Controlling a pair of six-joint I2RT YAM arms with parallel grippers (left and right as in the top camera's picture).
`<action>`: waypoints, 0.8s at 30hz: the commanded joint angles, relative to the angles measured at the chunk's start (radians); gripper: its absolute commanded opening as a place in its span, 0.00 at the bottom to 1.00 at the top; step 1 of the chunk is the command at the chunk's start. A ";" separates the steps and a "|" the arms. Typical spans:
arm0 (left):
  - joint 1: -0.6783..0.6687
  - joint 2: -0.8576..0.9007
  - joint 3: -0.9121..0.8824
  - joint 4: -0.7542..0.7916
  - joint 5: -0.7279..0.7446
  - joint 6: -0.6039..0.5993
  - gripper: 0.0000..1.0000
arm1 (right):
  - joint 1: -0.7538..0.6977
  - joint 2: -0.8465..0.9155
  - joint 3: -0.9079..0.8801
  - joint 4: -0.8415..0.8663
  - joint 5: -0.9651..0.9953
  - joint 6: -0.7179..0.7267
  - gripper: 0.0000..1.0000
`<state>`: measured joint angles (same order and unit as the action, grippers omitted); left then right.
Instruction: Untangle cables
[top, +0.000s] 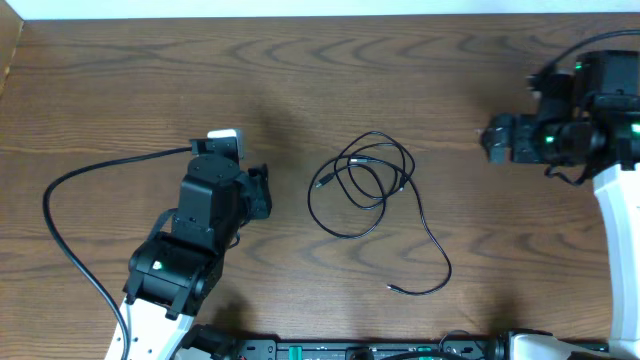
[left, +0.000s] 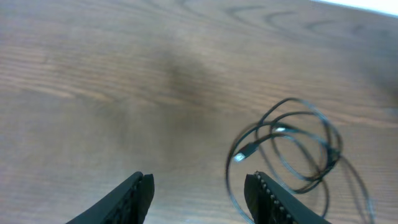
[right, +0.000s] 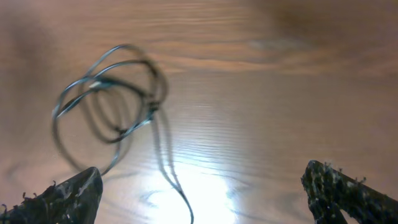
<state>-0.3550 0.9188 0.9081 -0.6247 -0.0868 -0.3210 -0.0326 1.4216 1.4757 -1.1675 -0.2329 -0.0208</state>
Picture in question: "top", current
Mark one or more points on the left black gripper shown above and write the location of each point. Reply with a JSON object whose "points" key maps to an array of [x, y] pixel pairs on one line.
{"points": [[260, 185]]}

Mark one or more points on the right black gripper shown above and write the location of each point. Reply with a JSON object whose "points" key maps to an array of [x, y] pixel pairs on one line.
{"points": [[518, 126]]}

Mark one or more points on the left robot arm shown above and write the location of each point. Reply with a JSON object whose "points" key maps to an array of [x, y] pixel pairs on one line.
{"points": [[173, 271]]}

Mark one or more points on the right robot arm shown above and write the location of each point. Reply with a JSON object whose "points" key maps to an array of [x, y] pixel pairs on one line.
{"points": [[589, 118]]}

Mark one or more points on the cardboard box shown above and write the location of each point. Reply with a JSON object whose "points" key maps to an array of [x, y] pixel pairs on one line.
{"points": [[11, 26]]}

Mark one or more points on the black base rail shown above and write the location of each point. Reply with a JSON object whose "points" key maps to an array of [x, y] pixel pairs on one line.
{"points": [[208, 343]]}

